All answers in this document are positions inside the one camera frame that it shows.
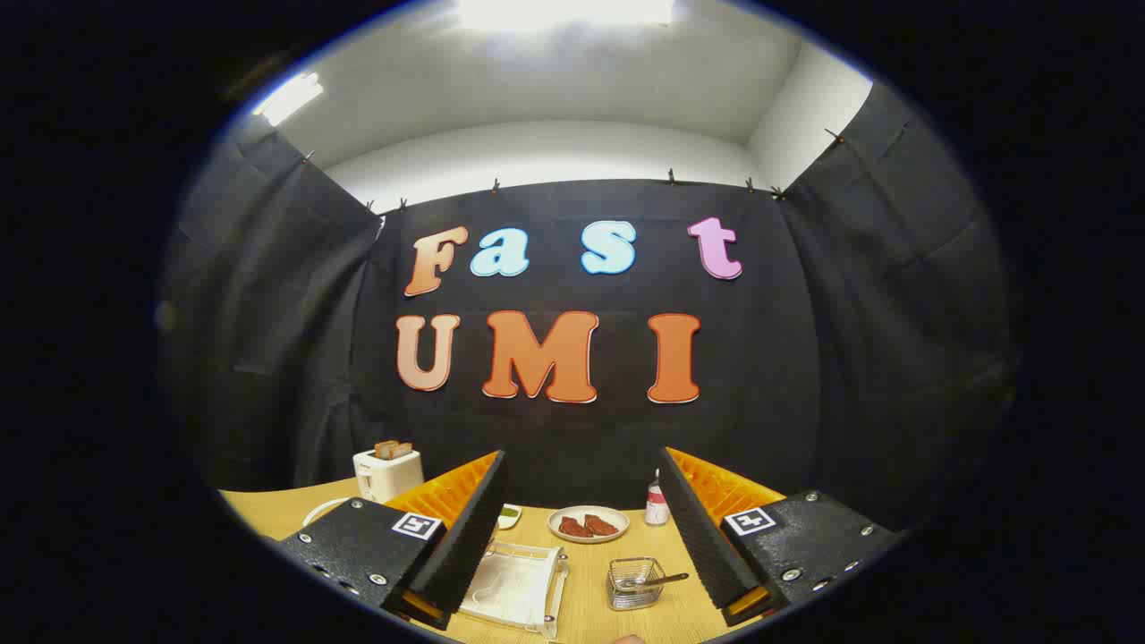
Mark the white plate with meat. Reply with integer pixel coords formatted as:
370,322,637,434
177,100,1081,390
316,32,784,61
547,505,630,545

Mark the white wire dish rack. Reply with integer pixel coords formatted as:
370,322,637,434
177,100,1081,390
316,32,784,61
302,496,571,640

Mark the clear bottle with red label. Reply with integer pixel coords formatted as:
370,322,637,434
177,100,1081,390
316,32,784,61
645,470,671,527

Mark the metal wire basket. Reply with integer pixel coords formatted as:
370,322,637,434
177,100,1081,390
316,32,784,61
606,557,667,612

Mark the black backdrop cloth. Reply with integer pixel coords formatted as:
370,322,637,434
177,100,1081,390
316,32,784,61
161,80,1021,529

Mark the ceiling light panel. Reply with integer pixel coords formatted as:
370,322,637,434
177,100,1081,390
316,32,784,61
456,0,676,30

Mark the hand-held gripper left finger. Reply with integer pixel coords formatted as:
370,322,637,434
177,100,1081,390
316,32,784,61
277,450,509,631

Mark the ceiling light strip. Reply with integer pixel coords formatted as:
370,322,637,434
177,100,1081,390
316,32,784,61
252,72,325,127

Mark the white toaster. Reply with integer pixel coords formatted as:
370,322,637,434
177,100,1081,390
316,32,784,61
353,445,425,504

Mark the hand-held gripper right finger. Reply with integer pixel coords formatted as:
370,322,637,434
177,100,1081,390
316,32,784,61
657,445,900,627

